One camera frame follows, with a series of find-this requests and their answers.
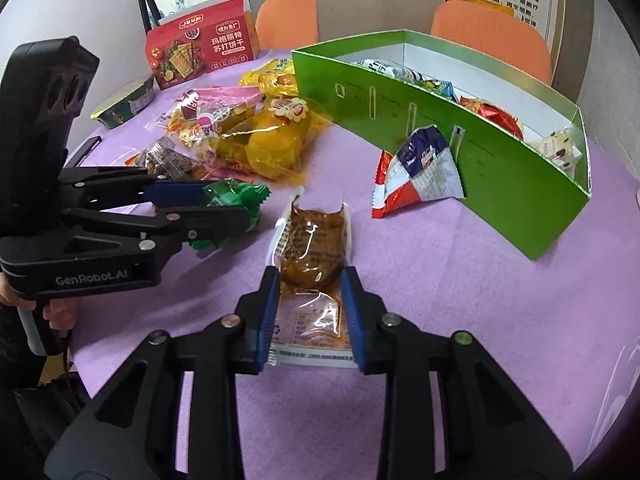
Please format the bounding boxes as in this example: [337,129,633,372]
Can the green snack packet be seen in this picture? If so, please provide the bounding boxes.
[189,179,271,252]

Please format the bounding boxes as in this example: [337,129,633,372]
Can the yellow bread packet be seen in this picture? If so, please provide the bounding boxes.
[208,96,332,181]

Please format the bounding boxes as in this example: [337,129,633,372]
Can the brown braised meat packet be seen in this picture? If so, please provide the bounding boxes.
[266,186,356,368]

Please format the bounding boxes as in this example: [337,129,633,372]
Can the red white blue snack bag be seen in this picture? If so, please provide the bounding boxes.
[371,125,465,219]

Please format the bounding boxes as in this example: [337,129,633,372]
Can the pink wafer snack bag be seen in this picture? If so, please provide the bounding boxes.
[155,86,264,148]

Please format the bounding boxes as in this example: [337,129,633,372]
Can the red fried chicken snack bag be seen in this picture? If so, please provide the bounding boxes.
[459,96,524,141]

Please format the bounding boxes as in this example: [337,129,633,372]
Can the person's left hand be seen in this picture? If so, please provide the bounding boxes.
[0,274,80,330]

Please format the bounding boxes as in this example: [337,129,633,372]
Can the Danco Galet waffle bag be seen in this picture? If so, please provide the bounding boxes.
[125,136,210,180]

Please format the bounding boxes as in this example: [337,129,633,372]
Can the black phone on table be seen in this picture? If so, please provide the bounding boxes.
[65,136,102,168]

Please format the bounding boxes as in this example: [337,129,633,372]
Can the green round tin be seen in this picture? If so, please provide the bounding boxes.
[90,76,155,130]

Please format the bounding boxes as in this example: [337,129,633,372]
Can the purple tablecloth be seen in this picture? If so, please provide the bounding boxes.
[72,128,639,479]

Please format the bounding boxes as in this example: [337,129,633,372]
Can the red cracker box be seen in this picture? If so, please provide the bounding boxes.
[145,0,259,90]

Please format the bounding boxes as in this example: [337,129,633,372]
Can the yellow chip snack bag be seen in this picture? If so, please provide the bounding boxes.
[239,58,298,96]

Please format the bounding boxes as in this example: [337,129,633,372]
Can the left orange chair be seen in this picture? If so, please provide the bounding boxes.
[255,0,319,50]

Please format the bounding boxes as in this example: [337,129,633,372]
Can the orange chair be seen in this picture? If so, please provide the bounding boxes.
[431,0,552,86]
[255,0,319,50]

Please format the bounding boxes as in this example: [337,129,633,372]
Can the green cardboard box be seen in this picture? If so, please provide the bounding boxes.
[292,29,591,260]

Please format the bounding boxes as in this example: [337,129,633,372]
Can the white nougat packet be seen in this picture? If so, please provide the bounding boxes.
[528,127,582,178]

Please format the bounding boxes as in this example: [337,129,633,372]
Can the right orange chair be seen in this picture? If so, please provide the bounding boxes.
[431,0,552,86]

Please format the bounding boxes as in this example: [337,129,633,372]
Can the brown paper bag blue handles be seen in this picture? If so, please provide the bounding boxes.
[313,0,446,42]

